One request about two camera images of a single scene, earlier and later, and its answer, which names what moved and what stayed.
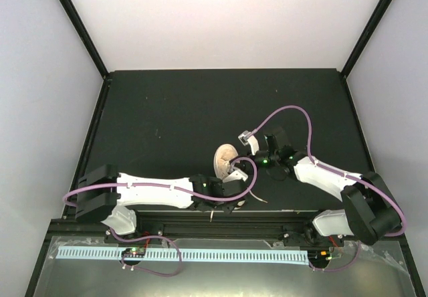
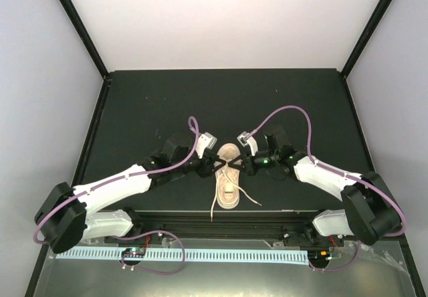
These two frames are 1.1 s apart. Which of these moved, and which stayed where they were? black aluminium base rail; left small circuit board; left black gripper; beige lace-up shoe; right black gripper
Moved: beige lace-up shoe; left black gripper
Stayed: right black gripper; black aluminium base rail; left small circuit board
